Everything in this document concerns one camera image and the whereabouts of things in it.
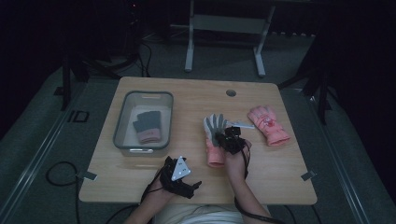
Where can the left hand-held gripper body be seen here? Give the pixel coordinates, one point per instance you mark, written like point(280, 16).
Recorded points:
point(180, 169)

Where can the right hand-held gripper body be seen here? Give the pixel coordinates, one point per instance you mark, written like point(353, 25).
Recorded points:
point(235, 141)

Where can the pink ski glove grey palm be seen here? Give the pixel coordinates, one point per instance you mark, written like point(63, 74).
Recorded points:
point(214, 155)

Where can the grey knit glove pink cuff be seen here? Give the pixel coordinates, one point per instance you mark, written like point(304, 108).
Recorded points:
point(148, 123)

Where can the clear plastic storage bin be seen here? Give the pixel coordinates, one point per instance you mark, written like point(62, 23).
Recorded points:
point(130, 102)

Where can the person's right hand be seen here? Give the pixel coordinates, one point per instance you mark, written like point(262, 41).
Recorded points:
point(236, 166)

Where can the person's left hand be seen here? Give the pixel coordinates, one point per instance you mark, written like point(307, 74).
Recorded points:
point(158, 194)

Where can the person's light clothing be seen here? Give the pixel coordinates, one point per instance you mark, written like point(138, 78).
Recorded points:
point(199, 214)

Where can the pink ski glove cartoon print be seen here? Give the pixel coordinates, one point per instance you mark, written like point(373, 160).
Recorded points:
point(267, 124)

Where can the grey table edge clip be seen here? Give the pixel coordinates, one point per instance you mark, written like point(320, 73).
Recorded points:
point(88, 175)
point(308, 175)

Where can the black camera stand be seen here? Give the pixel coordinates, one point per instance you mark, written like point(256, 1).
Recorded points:
point(67, 81)
point(320, 84)

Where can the white metal table frame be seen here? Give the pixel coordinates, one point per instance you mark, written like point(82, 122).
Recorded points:
point(229, 23)

